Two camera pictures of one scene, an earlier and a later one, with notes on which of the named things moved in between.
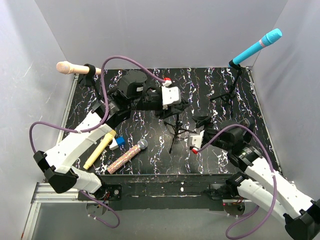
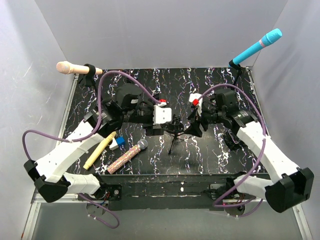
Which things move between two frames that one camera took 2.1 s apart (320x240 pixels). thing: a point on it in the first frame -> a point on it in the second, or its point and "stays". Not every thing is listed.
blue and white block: x=116 y=143 stays
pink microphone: x=66 y=68 stays
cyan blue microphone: x=267 y=39 stays
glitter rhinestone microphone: x=126 y=157 stays
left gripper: x=165 y=113 -> x=150 y=129
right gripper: x=202 y=120 -> x=194 y=129
